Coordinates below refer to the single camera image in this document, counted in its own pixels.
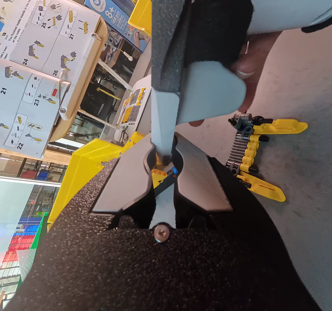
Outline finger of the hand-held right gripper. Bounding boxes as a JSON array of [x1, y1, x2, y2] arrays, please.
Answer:
[[150, 88, 180, 158]]

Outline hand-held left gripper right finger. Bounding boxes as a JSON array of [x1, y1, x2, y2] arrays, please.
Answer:
[[174, 133, 233, 224]]

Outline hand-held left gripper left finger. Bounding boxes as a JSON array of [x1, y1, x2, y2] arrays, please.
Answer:
[[91, 132, 157, 228]]

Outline yellow black lego robot model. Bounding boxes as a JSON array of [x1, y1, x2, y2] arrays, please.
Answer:
[[119, 132, 180, 198]]

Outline grey grille yellow lego assembly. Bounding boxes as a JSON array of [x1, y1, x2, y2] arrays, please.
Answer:
[[225, 131, 286, 203]]

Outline yellow lego blade with connector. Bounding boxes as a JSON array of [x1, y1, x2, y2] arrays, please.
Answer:
[[228, 112, 309, 136]]

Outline person's right hand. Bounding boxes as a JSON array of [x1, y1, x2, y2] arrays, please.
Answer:
[[188, 0, 284, 128]]

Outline sticker sheet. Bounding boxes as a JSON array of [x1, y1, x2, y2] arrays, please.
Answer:
[[117, 87, 147, 126]]

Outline yellow plastic bin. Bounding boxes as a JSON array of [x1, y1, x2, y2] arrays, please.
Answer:
[[47, 132, 156, 232], [128, 0, 153, 39]]

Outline robot kit box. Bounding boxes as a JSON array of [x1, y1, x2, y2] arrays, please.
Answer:
[[84, 0, 151, 54]]

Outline black office chair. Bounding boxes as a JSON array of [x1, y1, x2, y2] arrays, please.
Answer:
[[79, 80, 116, 125]]

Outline green plastic bin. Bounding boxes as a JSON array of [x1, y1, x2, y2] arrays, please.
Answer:
[[16, 211, 50, 288]]

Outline stack of red blue crates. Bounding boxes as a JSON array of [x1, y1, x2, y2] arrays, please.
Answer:
[[0, 223, 43, 280]]

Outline instruction booklet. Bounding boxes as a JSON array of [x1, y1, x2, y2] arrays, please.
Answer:
[[0, 0, 102, 158]]

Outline yellow strap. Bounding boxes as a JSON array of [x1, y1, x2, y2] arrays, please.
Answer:
[[96, 88, 121, 101]]

